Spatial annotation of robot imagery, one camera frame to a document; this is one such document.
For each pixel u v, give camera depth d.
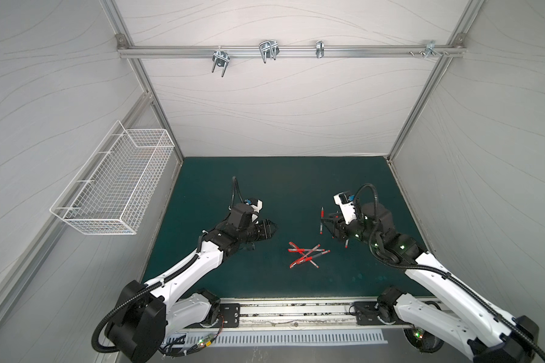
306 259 0.86
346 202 0.63
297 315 0.75
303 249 0.87
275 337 0.70
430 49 0.77
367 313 0.73
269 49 0.77
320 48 0.78
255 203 0.76
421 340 0.72
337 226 0.65
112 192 0.69
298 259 0.85
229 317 0.73
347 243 0.90
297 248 0.88
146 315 0.39
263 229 0.71
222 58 0.79
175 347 0.69
